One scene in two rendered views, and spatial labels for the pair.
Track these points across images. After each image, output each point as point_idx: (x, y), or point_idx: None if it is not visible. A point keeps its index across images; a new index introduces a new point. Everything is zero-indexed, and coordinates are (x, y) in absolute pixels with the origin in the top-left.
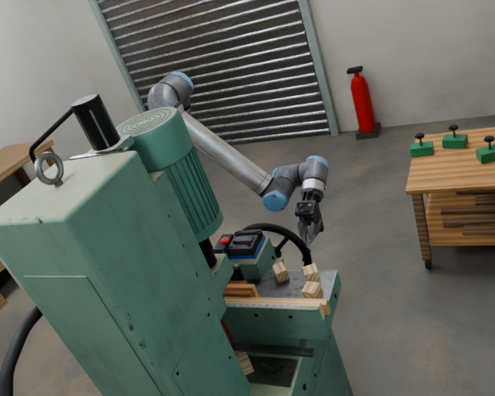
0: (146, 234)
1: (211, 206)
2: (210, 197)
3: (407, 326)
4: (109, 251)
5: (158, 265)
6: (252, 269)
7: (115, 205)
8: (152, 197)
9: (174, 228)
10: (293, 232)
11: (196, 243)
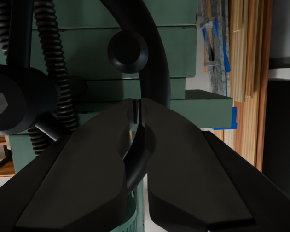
0: (143, 200)
1: (136, 222)
2: (135, 230)
3: None
4: (143, 194)
5: (143, 186)
6: None
7: (144, 211)
8: (144, 217)
9: (143, 203)
10: (135, 187)
11: (132, 193)
